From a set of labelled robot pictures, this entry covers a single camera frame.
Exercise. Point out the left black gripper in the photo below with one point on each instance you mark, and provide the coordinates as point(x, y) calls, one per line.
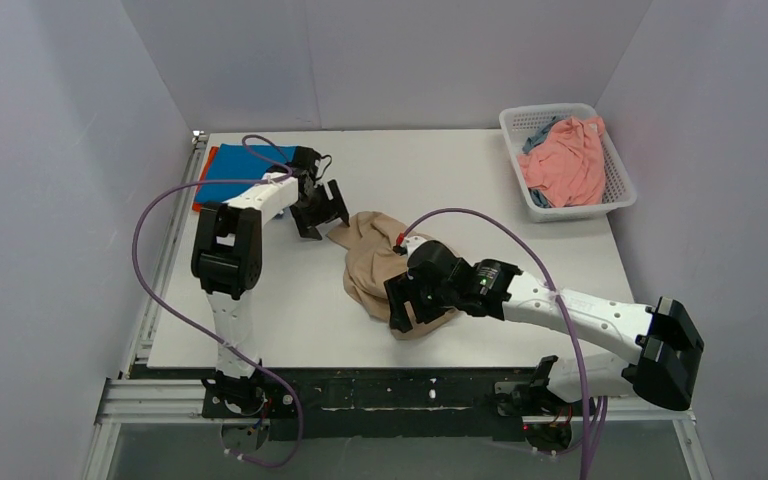
point(317, 203)

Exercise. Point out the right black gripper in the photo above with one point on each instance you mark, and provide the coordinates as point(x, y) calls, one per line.
point(412, 291)

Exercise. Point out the beige t shirt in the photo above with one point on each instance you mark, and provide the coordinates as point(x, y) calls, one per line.
point(368, 239)

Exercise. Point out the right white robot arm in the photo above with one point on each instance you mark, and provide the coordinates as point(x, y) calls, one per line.
point(652, 352)

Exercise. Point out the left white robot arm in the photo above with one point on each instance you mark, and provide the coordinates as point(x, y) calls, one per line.
point(227, 259)

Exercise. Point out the folded blue t shirt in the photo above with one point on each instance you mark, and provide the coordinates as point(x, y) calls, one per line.
point(237, 162)

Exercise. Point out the folded orange t shirt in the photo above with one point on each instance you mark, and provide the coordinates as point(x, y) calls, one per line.
point(207, 192)

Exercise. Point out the white plastic basket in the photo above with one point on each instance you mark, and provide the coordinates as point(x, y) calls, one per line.
point(520, 123)

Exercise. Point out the grey blue garment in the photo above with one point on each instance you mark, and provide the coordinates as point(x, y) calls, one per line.
point(539, 136)

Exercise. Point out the pink t shirt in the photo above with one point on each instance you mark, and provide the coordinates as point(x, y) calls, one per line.
point(567, 169)

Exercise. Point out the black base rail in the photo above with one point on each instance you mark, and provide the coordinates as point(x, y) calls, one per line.
point(501, 403)

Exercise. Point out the aluminium frame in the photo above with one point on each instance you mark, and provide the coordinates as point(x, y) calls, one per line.
point(404, 172)

